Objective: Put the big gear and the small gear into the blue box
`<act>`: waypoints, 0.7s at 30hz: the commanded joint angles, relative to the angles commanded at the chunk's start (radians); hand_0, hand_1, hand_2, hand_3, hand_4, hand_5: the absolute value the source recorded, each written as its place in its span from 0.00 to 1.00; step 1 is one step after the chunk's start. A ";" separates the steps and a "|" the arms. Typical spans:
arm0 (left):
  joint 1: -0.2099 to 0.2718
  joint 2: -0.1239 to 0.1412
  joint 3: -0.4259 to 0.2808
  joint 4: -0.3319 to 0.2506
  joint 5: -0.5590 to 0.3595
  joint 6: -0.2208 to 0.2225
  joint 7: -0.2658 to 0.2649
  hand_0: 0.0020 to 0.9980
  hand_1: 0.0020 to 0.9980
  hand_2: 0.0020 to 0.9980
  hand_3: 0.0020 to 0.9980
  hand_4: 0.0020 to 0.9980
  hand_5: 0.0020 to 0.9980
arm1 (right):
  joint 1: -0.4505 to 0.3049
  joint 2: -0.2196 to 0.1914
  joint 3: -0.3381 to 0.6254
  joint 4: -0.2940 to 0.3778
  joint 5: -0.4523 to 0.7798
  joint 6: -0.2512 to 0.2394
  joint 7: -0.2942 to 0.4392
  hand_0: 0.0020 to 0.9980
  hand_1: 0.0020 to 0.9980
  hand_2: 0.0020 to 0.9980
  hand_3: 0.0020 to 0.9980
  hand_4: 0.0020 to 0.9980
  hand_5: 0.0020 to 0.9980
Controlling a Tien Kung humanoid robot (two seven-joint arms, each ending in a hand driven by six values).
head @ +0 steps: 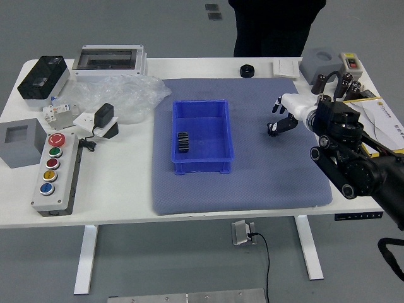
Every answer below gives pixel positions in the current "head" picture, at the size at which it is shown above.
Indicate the five-button control station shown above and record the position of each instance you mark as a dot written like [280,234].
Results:
[53,176]

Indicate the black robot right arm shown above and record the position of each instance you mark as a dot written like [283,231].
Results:
[341,116]

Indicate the big black gear nut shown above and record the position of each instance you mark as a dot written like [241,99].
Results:
[183,142]

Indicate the white circuit breaker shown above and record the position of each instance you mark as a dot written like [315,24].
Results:
[58,116]

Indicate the black power adapter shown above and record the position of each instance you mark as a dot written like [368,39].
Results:
[103,115]

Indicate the yellow and white cardboard box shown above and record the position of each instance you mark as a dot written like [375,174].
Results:
[378,113]

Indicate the grey metal plate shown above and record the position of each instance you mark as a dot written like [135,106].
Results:
[186,297]

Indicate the white wall switch panel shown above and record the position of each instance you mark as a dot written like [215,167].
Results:
[285,68]

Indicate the white table leg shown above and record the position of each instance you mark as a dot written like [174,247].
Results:
[85,259]
[311,249]

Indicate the grey-blue mat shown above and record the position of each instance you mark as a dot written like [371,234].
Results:
[252,189]

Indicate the black lidded enclosure box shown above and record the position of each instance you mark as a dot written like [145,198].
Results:
[42,79]

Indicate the blue plastic box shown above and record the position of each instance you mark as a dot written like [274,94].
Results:
[205,139]

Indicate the black table height controller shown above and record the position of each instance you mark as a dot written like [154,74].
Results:
[358,216]

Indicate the beige push button switch box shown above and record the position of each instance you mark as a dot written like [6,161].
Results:
[351,64]

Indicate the black round knob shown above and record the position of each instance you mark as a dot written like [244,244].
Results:
[247,71]

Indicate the clear plastic bag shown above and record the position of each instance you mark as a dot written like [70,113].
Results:
[126,91]

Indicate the grey block with square hole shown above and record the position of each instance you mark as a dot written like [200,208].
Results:
[20,148]

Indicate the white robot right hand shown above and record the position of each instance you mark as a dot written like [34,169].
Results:
[298,102]

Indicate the white socket outlet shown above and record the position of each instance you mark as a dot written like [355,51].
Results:
[82,120]

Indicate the silver floor outlet box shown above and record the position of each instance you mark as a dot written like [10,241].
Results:
[240,233]

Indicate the clear-lid distribution box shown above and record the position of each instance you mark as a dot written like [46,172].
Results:
[107,61]

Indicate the person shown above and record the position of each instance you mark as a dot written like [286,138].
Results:
[271,28]

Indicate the brown cylindrical capacitor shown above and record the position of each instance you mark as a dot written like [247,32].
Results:
[342,89]
[355,87]
[318,85]
[347,77]

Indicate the dark floor hatch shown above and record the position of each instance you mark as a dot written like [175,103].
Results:
[215,16]
[211,7]

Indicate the grey block with round hole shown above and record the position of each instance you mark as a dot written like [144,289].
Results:
[317,64]

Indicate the small black flat part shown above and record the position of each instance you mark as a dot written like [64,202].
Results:
[367,94]

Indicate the small black gear nut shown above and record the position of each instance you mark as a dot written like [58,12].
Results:
[270,134]

